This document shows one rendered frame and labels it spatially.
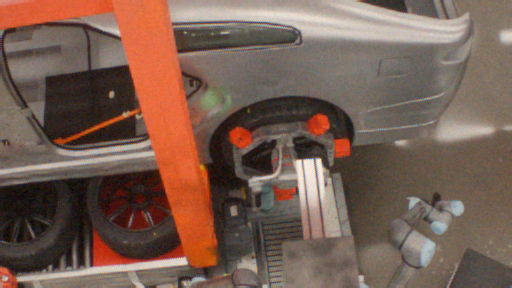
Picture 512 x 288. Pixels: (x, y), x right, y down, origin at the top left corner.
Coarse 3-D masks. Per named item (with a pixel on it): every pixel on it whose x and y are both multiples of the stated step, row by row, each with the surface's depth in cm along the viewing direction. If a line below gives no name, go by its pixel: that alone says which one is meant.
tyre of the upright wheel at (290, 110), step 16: (288, 96) 391; (304, 96) 394; (240, 112) 396; (256, 112) 390; (272, 112) 387; (288, 112) 387; (304, 112) 389; (320, 112) 394; (336, 112) 413; (224, 128) 406; (336, 128) 405; (224, 144) 406
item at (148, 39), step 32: (128, 0) 227; (160, 0) 229; (128, 32) 240; (160, 32) 242; (160, 64) 257; (160, 96) 274; (160, 128) 292; (160, 160) 313; (192, 160) 316; (192, 192) 340; (192, 224) 369; (192, 256) 403
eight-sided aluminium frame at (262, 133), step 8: (264, 128) 389; (272, 128) 389; (280, 128) 390; (288, 128) 391; (296, 128) 392; (304, 128) 388; (256, 136) 394; (264, 136) 387; (272, 136) 388; (280, 136) 389; (288, 136) 389; (296, 136) 390; (304, 136) 391; (312, 136) 392; (320, 136) 395; (328, 136) 402; (256, 144) 393; (328, 144) 401; (240, 152) 398; (328, 152) 409; (240, 160) 405; (328, 160) 416; (240, 168) 412; (248, 168) 423; (240, 176) 419; (248, 176) 421
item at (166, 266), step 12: (132, 264) 433; (144, 264) 433; (156, 264) 432; (168, 264) 432; (180, 264) 432; (0, 276) 430; (24, 276) 430; (36, 276) 430; (48, 276) 430; (60, 276) 430; (72, 276) 430; (84, 276) 432; (96, 276) 434; (108, 276) 435; (120, 276) 437; (132, 276) 437; (144, 276) 441
